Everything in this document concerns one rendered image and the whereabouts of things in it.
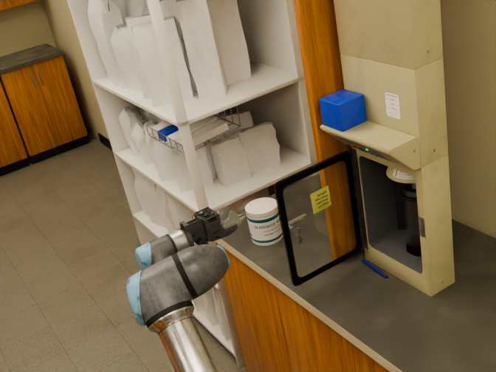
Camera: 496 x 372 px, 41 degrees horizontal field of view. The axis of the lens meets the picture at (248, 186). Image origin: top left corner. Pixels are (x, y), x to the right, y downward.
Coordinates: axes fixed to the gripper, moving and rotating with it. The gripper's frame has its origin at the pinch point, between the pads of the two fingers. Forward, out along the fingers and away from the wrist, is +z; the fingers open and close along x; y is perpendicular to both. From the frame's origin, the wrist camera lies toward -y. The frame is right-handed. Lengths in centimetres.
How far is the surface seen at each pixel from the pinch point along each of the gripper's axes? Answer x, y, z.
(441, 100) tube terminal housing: -35, 28, 53
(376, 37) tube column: -21, 48, 44
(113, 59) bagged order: 154, 23, 24
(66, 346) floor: 170, -129, -45
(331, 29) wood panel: 2, 47, 45
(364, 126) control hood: -15.8, 20.5, 40.0
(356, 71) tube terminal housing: -10, 36, 44
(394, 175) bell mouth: -20, 3, 46
